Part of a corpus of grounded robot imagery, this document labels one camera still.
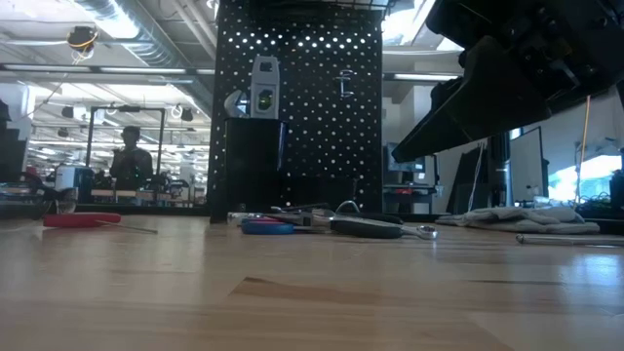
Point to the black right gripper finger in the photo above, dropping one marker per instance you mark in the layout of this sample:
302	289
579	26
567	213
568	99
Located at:
478	107

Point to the silver extension bar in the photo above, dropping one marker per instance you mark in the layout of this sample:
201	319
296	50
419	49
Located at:
570	239

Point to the red utility knife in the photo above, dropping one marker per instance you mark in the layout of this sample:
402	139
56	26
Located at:
80	220

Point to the black computer monitor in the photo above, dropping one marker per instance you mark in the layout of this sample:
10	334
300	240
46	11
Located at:
409	158
529	166

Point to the grey striped work glove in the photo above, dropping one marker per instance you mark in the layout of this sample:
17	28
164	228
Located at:
526	222

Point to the silver pliers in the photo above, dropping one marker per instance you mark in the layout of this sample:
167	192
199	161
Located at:
302	218

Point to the black plastic bin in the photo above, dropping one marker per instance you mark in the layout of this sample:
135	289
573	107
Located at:
253	166

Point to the black metal pegboard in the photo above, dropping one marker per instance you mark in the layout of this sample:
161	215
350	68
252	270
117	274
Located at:
217	146

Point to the person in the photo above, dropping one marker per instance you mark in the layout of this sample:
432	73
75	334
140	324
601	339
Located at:
130	161

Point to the silver ventilation duct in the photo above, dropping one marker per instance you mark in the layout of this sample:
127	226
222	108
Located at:
127	29

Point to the black metal frame stand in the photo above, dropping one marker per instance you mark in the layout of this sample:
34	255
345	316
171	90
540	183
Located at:
90	136

